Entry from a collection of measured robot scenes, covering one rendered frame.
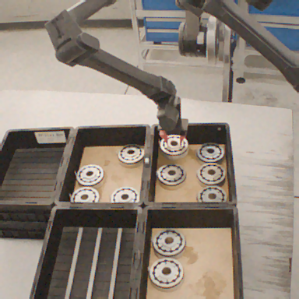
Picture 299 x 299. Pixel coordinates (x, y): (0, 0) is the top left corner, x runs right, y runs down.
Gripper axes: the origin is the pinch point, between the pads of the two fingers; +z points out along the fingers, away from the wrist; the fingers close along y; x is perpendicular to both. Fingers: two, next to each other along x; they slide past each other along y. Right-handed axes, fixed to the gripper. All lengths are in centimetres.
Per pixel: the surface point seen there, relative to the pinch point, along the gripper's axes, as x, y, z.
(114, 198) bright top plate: -24.2, -17.3, 6.1
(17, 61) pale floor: 203, -184, 98
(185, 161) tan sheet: -1.0, 4.4, 8.6
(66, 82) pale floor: 164, -118, 96
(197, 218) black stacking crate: -30.9, 12.0, 2.9
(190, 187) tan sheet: -13.6, 7.7, 8.4
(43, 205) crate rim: -35, -38, 0
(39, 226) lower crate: -36, -43, 12
